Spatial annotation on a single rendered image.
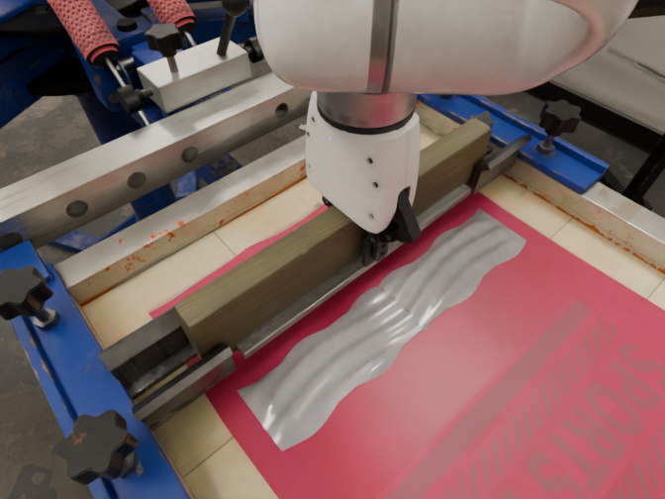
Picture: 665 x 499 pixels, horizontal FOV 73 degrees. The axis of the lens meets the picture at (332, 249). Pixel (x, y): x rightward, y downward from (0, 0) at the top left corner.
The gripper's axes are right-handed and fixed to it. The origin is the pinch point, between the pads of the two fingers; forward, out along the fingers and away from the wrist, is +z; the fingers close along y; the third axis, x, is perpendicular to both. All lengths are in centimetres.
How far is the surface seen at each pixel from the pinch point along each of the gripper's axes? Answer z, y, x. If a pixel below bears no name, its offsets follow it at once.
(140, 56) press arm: -2.7, -41.9, -2.7
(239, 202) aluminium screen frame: 3.7, -14.9, -5.2
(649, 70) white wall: 68, -26, 200
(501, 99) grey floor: 102, -79, 183
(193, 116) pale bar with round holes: -2.7, -24.7, -4.1
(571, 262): 5.9, 15.8, 18.9
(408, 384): 5.9, 13.5, -5.6
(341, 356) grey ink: 5.1, 7.6, -8.7
